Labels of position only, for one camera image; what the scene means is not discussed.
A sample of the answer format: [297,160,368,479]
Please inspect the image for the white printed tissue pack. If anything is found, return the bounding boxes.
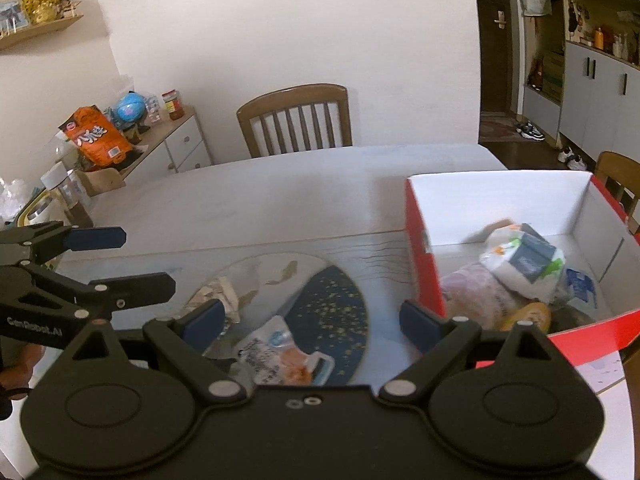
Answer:
[479,222,567,306]

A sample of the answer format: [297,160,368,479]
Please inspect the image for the white and yellow kettle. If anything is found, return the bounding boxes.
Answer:
[15,195,66,231]

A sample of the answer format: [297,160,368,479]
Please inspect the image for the blue and white packet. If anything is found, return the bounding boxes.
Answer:
[565,266,599,311]

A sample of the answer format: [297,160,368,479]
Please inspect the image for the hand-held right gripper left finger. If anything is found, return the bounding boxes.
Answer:
[57,299,253,405]

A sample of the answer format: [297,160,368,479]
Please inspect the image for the red cardboard box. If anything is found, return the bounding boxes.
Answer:
[404,170,640,366]

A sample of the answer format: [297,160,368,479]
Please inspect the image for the crumpled paper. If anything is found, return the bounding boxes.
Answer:
[187,277,241,323]

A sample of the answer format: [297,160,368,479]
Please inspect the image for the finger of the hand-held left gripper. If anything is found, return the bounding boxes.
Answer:
[0,221,127,267]
[0,262,177,322]

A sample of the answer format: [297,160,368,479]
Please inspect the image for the person's left hand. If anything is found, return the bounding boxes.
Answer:
[0,342,42,388]

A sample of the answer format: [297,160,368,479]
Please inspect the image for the yellow plush toy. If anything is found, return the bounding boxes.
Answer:
[500,302,552,332]

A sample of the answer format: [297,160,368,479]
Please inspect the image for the white sideboard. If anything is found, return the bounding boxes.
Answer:
[120,107,213,178]

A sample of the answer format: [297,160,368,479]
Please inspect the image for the white desktop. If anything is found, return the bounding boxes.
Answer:
[0,142,640,480]

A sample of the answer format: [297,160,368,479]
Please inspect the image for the pink and white plastic bag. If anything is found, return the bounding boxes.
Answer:
[442,262,526,331]

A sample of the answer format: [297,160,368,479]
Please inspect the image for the wooden wall shelf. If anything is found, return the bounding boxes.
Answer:
[0,12,85,51]

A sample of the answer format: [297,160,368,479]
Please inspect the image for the small cardboard box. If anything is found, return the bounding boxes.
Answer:
[75,167,126,196]

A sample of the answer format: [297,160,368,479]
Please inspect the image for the blue globe toy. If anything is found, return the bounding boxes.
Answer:
[112,91,146,123]

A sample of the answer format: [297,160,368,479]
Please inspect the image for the orange snack bag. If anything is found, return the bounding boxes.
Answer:
[57,105,136,168]

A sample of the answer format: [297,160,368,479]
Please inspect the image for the small photo frame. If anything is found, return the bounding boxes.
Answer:
[0,0,28,36]

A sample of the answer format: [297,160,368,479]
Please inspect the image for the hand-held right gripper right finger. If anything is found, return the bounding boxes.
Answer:
[380,300,576,406]

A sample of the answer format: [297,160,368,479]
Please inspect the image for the grey cabinet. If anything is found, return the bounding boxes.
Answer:
[522,40,640,161]

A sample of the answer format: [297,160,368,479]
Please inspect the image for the wooden slat-back chair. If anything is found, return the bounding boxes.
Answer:
[236,83,353,158]

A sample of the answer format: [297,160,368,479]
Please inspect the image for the clear jar with white lid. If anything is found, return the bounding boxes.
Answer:
[40,161,96,228]

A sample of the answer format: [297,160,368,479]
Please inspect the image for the printed table mat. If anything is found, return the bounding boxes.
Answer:
[45,229,628,396]

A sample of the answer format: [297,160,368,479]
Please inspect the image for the red lid jar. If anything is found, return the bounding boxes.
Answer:
[161,89,185,121]

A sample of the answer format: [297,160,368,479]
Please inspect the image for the white sneakers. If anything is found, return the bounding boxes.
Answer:
[557,147,588,171]

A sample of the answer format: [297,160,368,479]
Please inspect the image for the dark wooden door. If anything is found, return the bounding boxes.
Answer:
[480,0,513,111]

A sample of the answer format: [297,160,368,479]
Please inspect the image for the clear plastic package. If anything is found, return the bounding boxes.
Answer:
[202,315,336,387]

